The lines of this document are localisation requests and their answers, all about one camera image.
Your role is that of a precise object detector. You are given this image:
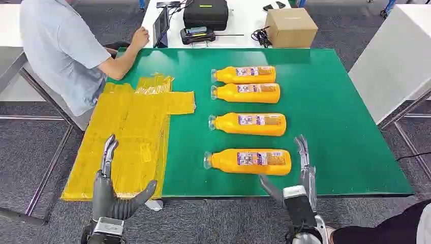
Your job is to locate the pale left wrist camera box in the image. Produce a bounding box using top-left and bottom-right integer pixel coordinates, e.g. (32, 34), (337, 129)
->
(92, 217), (125, 237)

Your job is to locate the dark tablet on stand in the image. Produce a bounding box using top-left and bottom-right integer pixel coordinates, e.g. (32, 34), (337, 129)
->
(152, 6), (170, 48)

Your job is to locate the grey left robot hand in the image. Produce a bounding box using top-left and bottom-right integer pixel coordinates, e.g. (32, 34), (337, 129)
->
(91, 134), (158, 222)

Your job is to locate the white table with metal legs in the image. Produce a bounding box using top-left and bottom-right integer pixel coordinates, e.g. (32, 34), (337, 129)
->
(0, 4), (92, 227)
(348, 4), (431, 180)

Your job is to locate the green table mat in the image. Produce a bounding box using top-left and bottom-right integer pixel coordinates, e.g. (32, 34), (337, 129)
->
(107, 48), (414, 198)

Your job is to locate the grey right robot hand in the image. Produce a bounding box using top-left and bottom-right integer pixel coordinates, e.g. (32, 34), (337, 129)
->
(258, 134), (318, 211)

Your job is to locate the orange drink bottle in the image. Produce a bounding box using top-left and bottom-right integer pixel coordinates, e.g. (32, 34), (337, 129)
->
(211, 66), (277, 85)
(203, 148), (292, 176)
(208, 112), (287, 137)
(210, 82), (281, 104)

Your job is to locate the yellow plastic sheet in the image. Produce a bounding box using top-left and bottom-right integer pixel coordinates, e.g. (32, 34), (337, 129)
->
(60, 73), (197, 202)

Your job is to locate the black cable bundle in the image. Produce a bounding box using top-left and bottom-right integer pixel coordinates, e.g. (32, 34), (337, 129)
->
(251, 26), (273, 48)

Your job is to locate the black floor cable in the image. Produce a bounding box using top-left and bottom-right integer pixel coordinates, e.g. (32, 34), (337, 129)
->
(395, 151), (431, 162)

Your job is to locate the white table foot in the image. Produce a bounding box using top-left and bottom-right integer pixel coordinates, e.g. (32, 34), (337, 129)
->
(144, 199), (164, 212)

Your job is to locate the black charging cable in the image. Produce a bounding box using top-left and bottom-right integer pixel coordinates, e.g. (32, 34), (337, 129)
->
(168, 0), (195, 16)

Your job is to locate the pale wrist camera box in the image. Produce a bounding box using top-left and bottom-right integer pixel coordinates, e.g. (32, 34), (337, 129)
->
(282, 185), (318, 230)
(92, 217), (125, 237)

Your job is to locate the black carrying case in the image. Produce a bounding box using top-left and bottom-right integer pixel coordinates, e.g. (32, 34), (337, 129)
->
(182, 0), (230, 32)

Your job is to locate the black handheld controller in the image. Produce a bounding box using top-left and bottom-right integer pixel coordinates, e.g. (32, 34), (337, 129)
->
(179, 26), (217, 45)

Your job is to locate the person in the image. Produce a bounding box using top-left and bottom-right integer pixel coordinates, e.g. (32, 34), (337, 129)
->
(331, 198), (431, 244)
(19, 0), (150, 117)

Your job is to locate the brown cardboard box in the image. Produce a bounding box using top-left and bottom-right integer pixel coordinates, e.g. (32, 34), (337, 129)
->
(264, 8), (319, 49)

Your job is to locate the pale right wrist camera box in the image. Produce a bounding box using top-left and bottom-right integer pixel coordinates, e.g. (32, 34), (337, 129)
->
(282, 185), (318, 230)

